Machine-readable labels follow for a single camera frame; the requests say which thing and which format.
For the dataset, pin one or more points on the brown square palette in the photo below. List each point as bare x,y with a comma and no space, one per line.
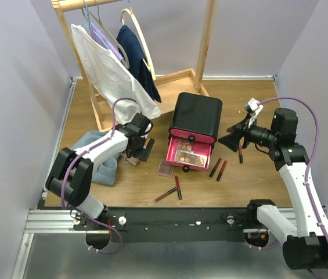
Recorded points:
165,169

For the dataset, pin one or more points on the grey hanger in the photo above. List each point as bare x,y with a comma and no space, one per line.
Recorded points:
98,23

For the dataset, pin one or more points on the square clear blush palette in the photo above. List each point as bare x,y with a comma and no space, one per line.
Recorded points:
185,145

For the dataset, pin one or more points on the wooden clothes rack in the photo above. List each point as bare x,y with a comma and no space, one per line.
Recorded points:
169,85

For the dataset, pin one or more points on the long clear eyeshadow palette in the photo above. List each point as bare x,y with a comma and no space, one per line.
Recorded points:
190,158

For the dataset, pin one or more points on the red lip gloss tube front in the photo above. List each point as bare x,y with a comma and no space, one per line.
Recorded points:
178,189

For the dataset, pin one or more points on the bright red lip gloss tube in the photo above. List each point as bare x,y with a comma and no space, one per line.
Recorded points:
221,170

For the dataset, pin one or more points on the red lip gloss tube right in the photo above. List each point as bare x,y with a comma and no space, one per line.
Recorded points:
240,154

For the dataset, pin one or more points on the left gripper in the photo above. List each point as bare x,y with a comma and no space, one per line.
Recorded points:
143,150

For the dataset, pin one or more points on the navy blue garment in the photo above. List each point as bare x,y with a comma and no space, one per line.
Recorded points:
136,56

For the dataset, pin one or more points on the white shirt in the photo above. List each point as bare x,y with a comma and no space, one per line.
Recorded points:
112,80

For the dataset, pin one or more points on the blue hanger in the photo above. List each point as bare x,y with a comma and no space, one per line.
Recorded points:
89,20

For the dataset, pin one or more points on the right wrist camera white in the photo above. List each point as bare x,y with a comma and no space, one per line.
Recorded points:
253,108

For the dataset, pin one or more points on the dark red lip gloss tube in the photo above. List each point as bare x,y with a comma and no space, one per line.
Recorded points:
215,167

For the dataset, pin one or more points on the blue denim jeans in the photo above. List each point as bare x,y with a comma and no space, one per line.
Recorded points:
103,150

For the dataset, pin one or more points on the purple shirt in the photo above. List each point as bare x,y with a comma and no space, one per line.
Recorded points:
115,47

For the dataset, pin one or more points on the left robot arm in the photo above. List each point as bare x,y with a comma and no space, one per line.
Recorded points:
70,177

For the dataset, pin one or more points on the thin red lip liner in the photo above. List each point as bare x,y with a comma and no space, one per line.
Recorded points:
174,189

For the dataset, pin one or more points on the pink drawer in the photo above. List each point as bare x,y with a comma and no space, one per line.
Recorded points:
197,147

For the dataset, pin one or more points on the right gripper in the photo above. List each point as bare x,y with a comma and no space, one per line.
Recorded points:
232,140

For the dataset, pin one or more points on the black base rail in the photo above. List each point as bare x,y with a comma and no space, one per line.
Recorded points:
182,224

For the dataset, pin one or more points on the cream hanger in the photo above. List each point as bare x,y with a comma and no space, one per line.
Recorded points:
148,60

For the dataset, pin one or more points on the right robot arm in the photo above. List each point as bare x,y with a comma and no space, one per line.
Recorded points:
305,242

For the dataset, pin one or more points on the black drawer organizer box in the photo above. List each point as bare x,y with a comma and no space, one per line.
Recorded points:
196,117

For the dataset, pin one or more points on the pink eyeshadow palette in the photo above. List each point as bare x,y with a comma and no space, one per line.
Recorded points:
132,161

